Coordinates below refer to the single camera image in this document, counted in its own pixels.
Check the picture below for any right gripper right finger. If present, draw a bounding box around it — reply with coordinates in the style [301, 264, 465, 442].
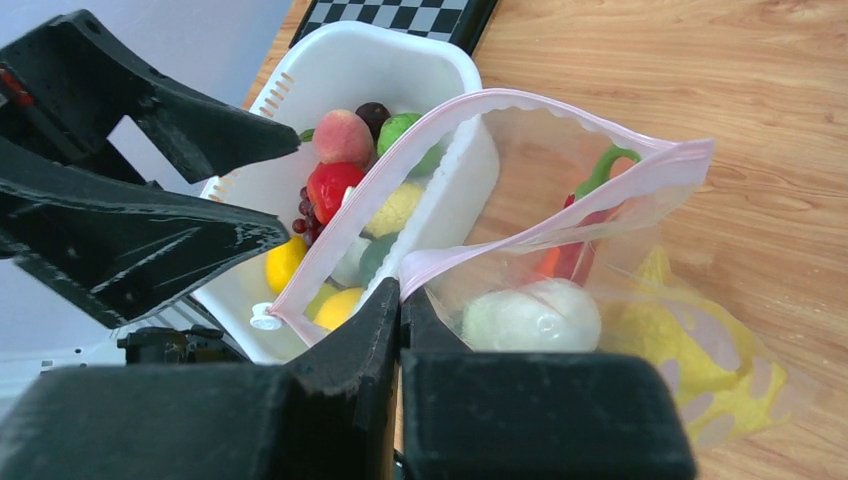
[400, 291, 696, 479]

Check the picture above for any yellow napa cabbage toy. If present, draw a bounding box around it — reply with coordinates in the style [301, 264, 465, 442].
[600, 247, 797, 447]

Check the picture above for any yellow pear toy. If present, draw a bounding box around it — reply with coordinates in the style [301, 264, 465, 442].
[364, 183, 424, 238]

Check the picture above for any dark plum toy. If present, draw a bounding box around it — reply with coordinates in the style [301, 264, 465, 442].
[355, 102, 392, 141]

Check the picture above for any black white checkerboard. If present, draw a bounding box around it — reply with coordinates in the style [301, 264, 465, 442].
[289, 0, 497, 54]

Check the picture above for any white eggplant toy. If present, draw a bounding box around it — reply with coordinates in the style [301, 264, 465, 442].
[461, 278, 602, 353]

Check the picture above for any green lime toy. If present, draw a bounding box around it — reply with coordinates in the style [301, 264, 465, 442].
[376, 112, 444, 178]

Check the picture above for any dark green avocado toy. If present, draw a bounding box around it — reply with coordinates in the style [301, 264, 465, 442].
[359, 232, 399, 287]

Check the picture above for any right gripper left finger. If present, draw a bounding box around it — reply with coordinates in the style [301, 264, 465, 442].
[278, 278, 400, 479]

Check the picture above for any orange carrot toy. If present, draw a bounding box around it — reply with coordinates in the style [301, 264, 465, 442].
[535, 145, 644, 286]

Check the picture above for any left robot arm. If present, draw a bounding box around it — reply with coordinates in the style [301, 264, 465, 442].
[1, 9, 301, 405]

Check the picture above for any white plastic basket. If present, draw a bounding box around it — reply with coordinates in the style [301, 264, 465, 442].
[195, 21, 500, 364]

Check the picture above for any purple grapes toy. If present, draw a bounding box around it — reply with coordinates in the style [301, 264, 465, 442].
[291, 187, 324, 247]

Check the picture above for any clear zip top bag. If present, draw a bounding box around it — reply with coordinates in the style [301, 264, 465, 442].
[251, 89, 820, 422]

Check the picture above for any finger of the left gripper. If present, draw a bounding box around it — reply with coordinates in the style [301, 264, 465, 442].
[1, 140, 290, 328]
[1, 9, 301, 183]

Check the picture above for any yellow lemon toy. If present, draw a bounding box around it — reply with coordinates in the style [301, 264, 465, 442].
[265, 236, 308, 295]
[306, 285, 364, 330]

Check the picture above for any pink peach toy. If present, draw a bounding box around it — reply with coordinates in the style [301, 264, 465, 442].
[312, 109, 374, 168]

